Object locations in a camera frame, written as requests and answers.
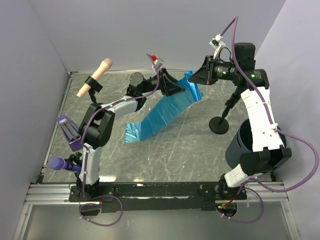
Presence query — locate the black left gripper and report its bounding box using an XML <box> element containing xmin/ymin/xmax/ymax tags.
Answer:
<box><xmin>141</xmin><ymin>68</ymin><xmax>186</xmax><ymax>98</ymax></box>

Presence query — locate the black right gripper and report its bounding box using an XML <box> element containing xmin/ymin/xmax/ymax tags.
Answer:
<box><xmin>188</xmin><ymin>55</ymin><xmax>239</xmax><ymax>86</ymax></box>

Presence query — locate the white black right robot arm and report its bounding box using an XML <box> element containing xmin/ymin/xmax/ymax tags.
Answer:
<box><xmin>189</xmin><ymin>40</ymin><xmax>292</xmax><ymax>199</ymax></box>

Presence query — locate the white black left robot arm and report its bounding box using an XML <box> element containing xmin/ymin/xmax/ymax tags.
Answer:
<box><xmin>77</xmin><ymin>68</ymin><xmax>186</xmax><ymax>201</ymax></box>

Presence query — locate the dark blue trash bin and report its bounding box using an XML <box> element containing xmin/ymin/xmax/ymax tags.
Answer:
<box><xmin>225</xmin><ymin>119</ymin><xmax>292</xmax><ymax>176</ymax></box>

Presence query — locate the black right mic stand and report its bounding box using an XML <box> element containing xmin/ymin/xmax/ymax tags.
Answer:
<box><xmin>208</xmin><ymin>86</ymin><xmax>244</xmax><ymax>135</ymax></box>

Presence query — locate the beige microphone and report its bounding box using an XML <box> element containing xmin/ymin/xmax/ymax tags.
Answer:
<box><xmin>76</xmin><ymin>58</ymin><xmax>113</xmax><ymax>98</ymax></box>

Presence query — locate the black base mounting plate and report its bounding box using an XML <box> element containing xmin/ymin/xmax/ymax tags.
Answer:
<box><xmin>68</xmin><ymin>181</ymin><xmax>247</xmax><ymax>213</ymax></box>

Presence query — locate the purple microphone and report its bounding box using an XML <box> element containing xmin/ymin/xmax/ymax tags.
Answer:
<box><xmin>49</xmin><ymin>157</ymin><xmax>82</xmax><ymax>173</ymax></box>

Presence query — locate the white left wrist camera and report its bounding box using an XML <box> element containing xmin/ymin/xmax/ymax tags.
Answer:
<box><xmin>151</xmin><ymin>55</ymin><xmax>164</xmax><ymax>72</ymax></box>

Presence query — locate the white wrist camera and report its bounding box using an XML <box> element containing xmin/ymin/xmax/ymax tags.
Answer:
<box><xmin>151</xmin><ymin>55</ymin><xmax>164</xmax><ymax>72</ymax></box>
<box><xmin>209</xmin><ymin>34</ymin><xmax>226</xmax><ymax>59</ymax></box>

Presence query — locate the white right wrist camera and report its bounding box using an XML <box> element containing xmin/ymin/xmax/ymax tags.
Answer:
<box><xmin>209</xmin><ymin>34</ymin><xmax>226</xmax><ymax>59</ymax></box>

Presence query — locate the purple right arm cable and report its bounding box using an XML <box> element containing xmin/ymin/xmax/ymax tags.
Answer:
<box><xmin>216</xmin><ymin>16</ymin><xmax>320</xmax><ymax>223</ymax></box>

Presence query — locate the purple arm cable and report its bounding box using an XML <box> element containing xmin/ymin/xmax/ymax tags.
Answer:
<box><xmin>216</xmin><ymin>16</ymin><xmax>320</xmax><ymax>223</ymax></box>
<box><xmin>78</xmin><ymin>52</ymin><xmax>161</xmax><ymax>227</ymax></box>

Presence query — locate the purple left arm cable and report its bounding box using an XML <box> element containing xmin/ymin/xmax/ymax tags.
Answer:
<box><xmin>78</xmin><ymin>52</ymin><xmax>161</xmax><ymax>227</ymax></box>

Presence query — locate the aluminium rail frame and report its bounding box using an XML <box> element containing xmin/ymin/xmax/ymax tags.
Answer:
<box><xmin>24</xmin><ymin>182</ymin><xmax>289</xmax><ymax>205</ymax></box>

